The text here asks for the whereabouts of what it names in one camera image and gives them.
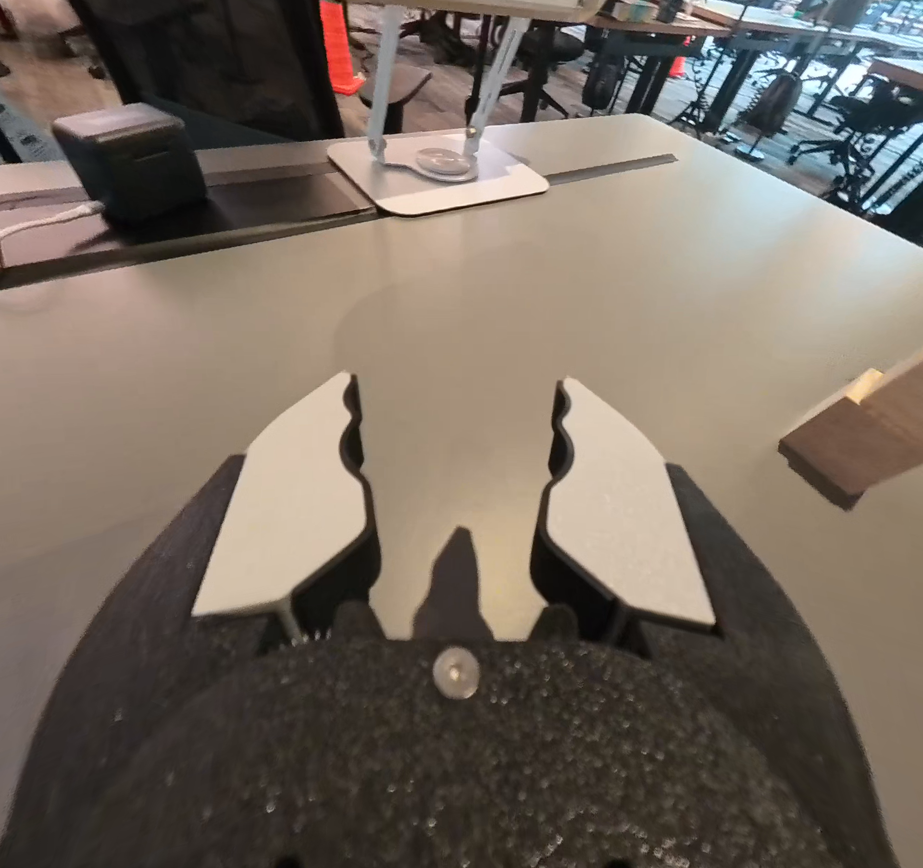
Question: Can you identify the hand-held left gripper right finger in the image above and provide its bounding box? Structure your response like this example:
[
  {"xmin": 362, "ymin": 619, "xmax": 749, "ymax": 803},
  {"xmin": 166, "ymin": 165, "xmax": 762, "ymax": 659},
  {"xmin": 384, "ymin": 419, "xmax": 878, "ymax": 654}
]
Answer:
[{"xmin": 531, "ymin": 376, "xmax": 718, "ymax": 653}]

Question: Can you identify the dark grey box device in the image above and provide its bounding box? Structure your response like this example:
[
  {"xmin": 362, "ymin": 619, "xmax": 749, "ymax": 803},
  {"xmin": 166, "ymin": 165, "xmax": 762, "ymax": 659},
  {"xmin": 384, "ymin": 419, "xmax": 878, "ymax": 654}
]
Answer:
[{"xmin": 52, "ymin": 102, "xmax": 210, "ymax": 227}]

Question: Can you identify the wooden-top background desk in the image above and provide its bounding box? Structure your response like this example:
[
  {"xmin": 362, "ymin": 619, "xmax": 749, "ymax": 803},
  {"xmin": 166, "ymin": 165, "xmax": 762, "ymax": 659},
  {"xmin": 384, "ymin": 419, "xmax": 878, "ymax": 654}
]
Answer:
[{"xmin": 587, "ymin": 0, "xmax": 733, "ymax": 123}]

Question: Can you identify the white braided cable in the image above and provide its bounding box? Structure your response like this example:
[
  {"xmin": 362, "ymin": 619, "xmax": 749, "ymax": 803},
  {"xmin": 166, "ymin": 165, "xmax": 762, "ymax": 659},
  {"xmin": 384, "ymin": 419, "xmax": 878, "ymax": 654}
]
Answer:
[{"xmin": 0, "ymin": 201, "xmax": 109, "ymax": 242}]

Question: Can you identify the brown wooden stool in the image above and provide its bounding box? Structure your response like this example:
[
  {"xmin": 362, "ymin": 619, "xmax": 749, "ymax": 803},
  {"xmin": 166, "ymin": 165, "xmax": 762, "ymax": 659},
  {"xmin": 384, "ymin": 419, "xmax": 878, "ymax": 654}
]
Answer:
[{"xmin": 359, "ymin": 62, "xmax": 434, "ymax": 130}]

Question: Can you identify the dark wooden board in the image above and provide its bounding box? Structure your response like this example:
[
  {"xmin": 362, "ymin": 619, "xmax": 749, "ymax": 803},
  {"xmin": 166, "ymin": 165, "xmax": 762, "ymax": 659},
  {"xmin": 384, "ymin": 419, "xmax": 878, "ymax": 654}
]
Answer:
[{"xmin": 777, "ymin": 350, "xmax": 923, "ymax": 512}]

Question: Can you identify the black background office chair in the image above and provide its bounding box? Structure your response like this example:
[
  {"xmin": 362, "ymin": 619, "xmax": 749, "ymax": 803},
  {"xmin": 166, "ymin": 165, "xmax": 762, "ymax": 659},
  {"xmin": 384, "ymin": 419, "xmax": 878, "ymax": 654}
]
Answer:
[{"xmin": 789, "ymin": 74, "xmax": 913, "ymax": 177}]

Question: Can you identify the white-top background desk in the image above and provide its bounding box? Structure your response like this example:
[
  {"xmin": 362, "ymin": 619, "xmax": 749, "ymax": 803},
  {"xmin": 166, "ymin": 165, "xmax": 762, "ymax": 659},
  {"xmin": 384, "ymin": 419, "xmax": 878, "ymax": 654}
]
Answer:
[{"xmin": 692, "ymin": 1, "xmax": 923, "ymax": 134}]

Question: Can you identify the black desk cable tray cover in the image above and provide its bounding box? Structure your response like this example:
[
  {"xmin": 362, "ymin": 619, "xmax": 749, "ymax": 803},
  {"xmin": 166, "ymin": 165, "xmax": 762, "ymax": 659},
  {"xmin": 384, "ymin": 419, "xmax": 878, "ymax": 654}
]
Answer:
[{"xmin": 0, "ymin": 140, "xmax": 679, "ymax": 292}]

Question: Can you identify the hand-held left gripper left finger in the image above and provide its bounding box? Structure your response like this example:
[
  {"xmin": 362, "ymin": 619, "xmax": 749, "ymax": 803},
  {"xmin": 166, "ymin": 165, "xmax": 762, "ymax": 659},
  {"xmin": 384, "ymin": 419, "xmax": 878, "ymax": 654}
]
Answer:
[{"xmin": 192, "ymin": 371, "xmax": 382, "ymax": 644}]

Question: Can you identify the dark backpack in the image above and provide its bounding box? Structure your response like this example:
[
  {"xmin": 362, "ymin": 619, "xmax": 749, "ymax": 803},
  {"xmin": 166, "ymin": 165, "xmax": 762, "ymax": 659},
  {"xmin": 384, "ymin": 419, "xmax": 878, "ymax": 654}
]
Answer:
[{"xmin": 741, "ymin": 71, "xmax": 803, "ymax": 135}]

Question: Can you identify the white monitor stand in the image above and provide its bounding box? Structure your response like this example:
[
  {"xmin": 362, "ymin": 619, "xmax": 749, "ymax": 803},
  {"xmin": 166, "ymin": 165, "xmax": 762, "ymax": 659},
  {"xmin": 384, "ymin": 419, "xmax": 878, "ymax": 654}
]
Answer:
[{"xmin": 326, "ymin": 3, "xmax": 550, "ymax": 219}]

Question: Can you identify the black mesh office chair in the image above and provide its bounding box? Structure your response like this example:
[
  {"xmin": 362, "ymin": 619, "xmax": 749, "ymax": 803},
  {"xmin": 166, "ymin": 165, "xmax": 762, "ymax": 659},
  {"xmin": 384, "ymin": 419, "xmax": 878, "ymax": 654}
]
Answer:
[{"xmin": 36, "ymin": 0, "xmax": 347, "ymax": 144}]

